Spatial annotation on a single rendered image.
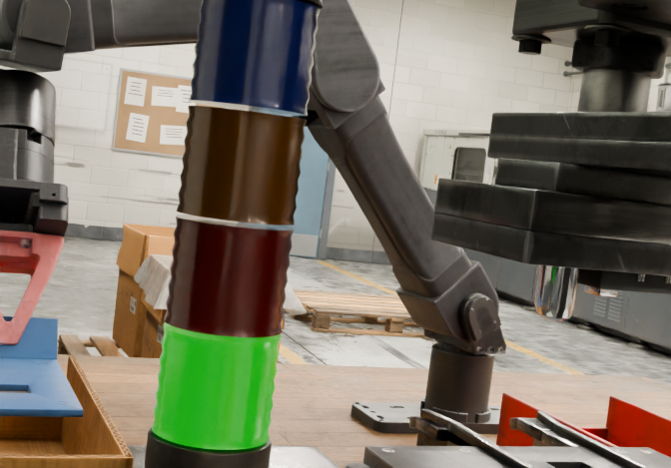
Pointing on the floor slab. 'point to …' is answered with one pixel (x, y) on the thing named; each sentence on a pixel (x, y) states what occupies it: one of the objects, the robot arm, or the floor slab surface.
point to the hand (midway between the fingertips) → (6, 334)
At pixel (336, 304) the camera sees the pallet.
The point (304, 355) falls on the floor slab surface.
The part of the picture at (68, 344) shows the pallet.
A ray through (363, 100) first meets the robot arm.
